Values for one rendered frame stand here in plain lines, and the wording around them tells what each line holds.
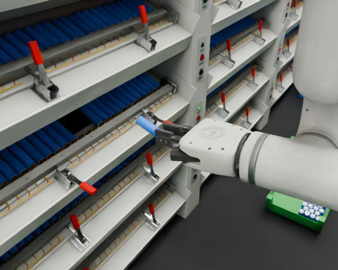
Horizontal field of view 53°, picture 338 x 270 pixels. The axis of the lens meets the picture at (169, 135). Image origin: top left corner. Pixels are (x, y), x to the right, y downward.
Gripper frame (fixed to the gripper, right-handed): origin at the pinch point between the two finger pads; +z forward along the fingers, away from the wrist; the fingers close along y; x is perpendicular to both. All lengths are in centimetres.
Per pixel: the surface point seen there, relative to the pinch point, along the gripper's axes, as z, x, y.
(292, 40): 23, 24, -147
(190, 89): 14.0, 4.7, -29.1
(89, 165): 16.4, 7.6, 7.2
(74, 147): 18.9, 3.4, 7.9
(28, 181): 18.1, 3.9, 19.7
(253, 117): 22, 45, -92
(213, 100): 23, 22, -57
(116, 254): 23, 45, 2
